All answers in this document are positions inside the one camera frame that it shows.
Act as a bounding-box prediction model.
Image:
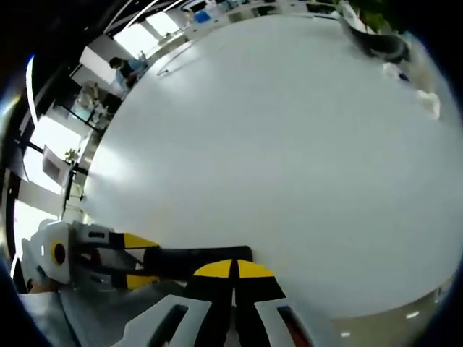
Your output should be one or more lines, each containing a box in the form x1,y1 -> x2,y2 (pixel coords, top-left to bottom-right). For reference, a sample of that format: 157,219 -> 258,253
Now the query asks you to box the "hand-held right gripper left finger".
122,258 -> 236,347

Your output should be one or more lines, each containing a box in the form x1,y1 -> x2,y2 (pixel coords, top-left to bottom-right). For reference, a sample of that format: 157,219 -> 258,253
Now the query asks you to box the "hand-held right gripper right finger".
234,258 -> 338,347

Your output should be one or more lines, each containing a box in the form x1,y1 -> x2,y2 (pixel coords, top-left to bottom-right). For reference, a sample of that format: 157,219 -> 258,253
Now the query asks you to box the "black remote control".
143,245 -> 253,283

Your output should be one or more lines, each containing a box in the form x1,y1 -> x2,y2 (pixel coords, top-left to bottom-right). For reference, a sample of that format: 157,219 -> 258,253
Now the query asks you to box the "computer monitor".
41,143 -> 67,184

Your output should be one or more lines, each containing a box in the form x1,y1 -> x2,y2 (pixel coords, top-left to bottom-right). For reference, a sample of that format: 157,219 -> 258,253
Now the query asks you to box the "crumpled white tissue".
415,89 -> 442,119

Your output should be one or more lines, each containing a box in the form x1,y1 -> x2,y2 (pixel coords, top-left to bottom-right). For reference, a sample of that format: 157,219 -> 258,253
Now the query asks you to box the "grey curved object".
339,7 -> 412,65

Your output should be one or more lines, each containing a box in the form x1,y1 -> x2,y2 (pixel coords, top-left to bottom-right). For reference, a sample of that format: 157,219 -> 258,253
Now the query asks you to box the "clear plastic bottle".
407,34 -> 444,93

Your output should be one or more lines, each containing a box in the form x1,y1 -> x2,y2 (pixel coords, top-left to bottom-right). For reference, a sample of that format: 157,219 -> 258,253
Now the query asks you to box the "grey cable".
156,38 -> 199,77

